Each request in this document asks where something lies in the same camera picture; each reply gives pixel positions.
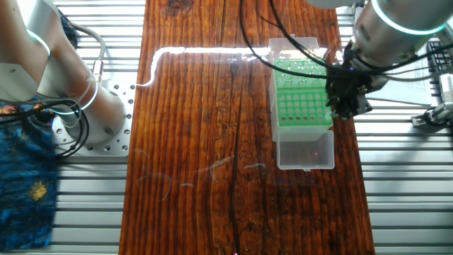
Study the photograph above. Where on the brown wooden board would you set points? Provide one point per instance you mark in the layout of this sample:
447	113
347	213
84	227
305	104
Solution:
198	141

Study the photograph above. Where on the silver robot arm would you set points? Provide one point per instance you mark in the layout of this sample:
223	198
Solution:
28	53

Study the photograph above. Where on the blue painted cloth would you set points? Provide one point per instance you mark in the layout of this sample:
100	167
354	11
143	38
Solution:
24	198

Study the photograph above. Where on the black keyboard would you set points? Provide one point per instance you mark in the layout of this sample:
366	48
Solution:
439	60

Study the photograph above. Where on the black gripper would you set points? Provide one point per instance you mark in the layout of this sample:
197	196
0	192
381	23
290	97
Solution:
348	83

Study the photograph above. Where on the aluminium post with foot bracket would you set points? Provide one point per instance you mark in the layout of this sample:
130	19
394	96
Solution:
417	121

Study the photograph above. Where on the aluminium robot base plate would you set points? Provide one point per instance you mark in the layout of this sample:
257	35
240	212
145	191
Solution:
120	141

